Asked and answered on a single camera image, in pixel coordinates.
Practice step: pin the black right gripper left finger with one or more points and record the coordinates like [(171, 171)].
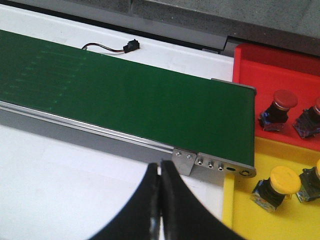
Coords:
[(139, 219)]

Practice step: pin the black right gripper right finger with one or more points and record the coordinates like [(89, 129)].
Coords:
[(184, 216)]

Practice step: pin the yellow mushroom push button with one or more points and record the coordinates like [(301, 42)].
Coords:
[(270, 193), (310, 184)]

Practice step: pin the red mushroom push button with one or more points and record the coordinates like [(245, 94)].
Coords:
[(275, 116), (308, 123)]

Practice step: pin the green conveyor belt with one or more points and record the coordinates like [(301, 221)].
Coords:
[(37, 64)]

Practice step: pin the yellow plastic tray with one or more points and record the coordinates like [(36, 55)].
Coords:
[(292, 220)]

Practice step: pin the red plastic tray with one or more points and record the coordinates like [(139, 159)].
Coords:
[(268, 70)]

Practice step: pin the grey stone counter slab right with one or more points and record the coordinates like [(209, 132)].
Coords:
[(287, 24)]

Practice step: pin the aluminium conveyor frame rail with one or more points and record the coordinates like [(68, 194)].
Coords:
[(190, 162)]

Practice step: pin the black sensor with cable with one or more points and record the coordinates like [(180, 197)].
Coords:
[(131, 46)]

